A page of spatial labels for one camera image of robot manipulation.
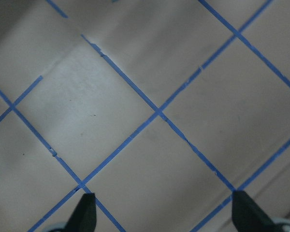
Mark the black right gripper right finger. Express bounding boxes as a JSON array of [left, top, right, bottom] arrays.
[[232, 190, 275, 232]]

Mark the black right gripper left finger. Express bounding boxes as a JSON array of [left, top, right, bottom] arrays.
[[64, 193, 97, 232]]

